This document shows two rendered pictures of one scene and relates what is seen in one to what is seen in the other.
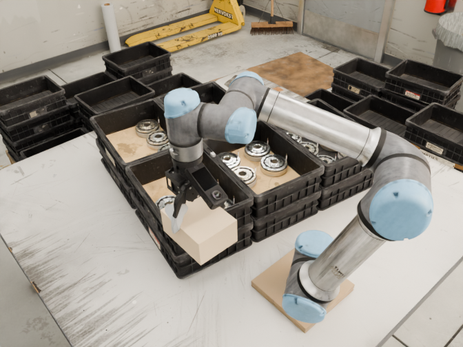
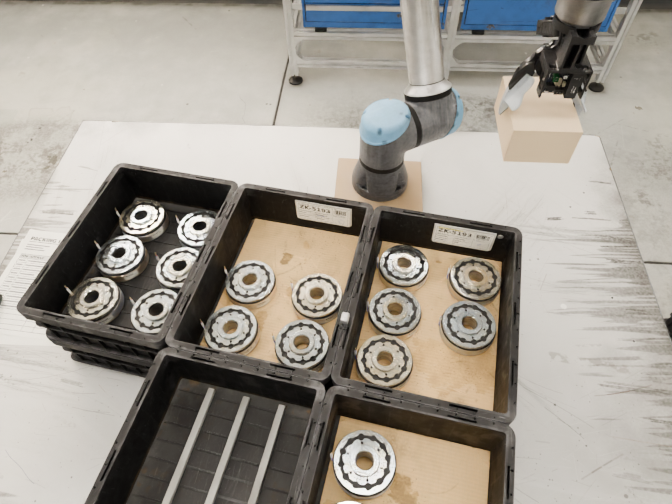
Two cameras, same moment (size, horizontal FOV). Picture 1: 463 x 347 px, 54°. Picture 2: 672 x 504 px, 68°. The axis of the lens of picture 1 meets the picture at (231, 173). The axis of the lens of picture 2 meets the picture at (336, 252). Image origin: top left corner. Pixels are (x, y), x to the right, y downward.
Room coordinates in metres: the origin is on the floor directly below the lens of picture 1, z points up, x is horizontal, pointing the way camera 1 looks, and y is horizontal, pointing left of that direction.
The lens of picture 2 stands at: (1.62, 0.37, 1.72)
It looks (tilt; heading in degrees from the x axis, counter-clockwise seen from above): 54 degrees down; 227
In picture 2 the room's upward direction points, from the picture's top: 3 degrees counter-clockwise
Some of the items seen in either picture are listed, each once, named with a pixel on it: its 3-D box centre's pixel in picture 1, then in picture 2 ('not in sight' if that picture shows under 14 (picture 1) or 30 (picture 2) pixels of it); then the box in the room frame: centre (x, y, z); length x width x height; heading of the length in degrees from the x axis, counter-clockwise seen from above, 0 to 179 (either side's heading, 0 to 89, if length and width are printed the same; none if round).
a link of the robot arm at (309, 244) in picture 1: (313, 256); (386, 132); (0.87, -0.23, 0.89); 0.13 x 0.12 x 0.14; 162
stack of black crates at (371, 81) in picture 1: (364, 93); not in sight; (2.87, -0.97, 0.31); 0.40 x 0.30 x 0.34; 40
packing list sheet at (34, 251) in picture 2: not in sight; (38, 283); (1.69, -0.63, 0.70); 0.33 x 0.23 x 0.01; 40
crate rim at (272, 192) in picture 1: (259, 155); (279, 271); (1.33, -0.10, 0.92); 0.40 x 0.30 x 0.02; 31
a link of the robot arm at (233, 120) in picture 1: (229, 119); not in sight; (0.82, 0.00, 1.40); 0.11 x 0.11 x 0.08; 72
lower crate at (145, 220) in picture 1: (190, 217); not in sight; (1.18, 0.15, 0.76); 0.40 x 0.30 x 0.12; 31
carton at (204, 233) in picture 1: (198, 225); (534, 118); (0.82, 0.09, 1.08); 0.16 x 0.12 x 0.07; 40
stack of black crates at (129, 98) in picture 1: (120, 124); not in sight; (2.45, 0.70, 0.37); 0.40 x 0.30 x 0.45; 130
